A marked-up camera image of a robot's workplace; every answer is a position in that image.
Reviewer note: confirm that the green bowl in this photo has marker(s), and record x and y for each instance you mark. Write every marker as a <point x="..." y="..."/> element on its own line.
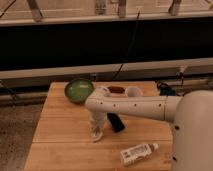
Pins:
<point x="78" y="90"/>

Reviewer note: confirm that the black phone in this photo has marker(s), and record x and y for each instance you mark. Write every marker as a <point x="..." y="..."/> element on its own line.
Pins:
<point x="116" y="122"/>

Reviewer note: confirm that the black horizontal panel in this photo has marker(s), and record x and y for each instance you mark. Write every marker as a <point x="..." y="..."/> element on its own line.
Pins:
<point x="98" y="43"/>

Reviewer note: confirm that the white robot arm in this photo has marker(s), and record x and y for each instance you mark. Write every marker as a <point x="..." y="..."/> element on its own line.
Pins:
<point x="192" y="116"/>

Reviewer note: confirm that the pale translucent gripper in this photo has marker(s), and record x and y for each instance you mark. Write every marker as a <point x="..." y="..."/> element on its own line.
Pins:
<point x="96" y="126"/>

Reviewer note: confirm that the dark brown oblong object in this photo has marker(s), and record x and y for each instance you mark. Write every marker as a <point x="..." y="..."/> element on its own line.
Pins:
<point x="116" y="89"/>

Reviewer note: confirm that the white labelled bottle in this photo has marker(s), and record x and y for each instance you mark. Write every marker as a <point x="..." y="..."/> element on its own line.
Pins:
<point x="138" y="152"/>

